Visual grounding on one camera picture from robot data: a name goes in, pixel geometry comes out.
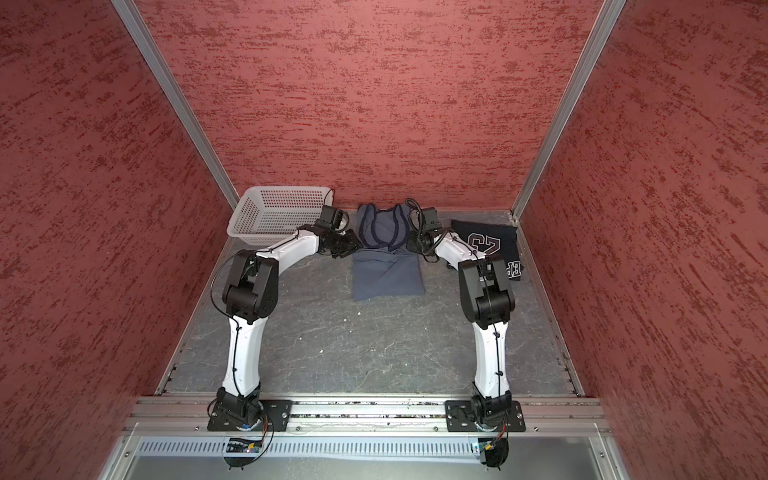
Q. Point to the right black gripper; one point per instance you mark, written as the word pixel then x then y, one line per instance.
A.
pixel 412 245

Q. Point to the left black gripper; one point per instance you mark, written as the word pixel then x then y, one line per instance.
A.
pixel 353 245

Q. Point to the grey-blue tank top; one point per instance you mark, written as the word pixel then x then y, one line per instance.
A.
pixel 383 266

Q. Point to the navy tank top red trim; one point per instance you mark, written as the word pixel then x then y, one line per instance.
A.
pixel 493 239

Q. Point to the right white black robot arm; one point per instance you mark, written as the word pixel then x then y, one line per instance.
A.
pixel 487 303

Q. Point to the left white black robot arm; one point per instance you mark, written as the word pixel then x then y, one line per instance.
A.
pixel 250 294

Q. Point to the white plastic laundry basket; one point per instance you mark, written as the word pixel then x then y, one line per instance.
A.
pixel 266 215

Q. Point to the right corner aluminium profile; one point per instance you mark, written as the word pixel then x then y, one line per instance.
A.
pixel 600 32

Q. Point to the corner aluminium profile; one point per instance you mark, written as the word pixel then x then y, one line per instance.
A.
pixel 131 18
pixel 600 32

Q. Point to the left corner aluminium profile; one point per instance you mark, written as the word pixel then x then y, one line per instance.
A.
pixel 131 18

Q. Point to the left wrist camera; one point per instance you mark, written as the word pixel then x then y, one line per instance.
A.
pixel 332 219

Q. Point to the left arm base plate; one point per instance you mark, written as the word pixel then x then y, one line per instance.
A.
pixel 279 415

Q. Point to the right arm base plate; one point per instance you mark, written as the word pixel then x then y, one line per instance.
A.
pixel 460 417

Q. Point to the white slotted cable duct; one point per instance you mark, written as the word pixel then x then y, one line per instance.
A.
pixel 452 449

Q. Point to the right circuit board with wires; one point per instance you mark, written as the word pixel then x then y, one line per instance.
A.
pixel 492 452

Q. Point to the circuit board with wires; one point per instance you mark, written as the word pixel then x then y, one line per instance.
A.
pixel 492 452
pixel 245 446

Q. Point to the left circuit board with wires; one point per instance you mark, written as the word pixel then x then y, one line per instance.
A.
pixel 245 446

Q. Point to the aluminium front rail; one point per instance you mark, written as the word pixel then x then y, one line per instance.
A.
pixel 359 415

